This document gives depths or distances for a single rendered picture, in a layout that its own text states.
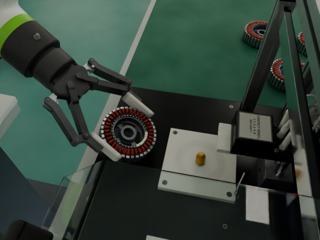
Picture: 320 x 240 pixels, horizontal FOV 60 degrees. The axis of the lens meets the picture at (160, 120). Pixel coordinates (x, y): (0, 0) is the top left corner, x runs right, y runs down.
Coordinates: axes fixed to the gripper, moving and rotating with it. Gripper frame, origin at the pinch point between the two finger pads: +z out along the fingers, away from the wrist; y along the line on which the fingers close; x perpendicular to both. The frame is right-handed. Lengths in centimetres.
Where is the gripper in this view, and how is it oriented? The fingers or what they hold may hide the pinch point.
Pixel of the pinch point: (128, 130)
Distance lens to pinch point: 55.2
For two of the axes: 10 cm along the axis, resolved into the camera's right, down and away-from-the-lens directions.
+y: -4.8, 6.8, -5.6
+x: 4.5, -3.5, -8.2
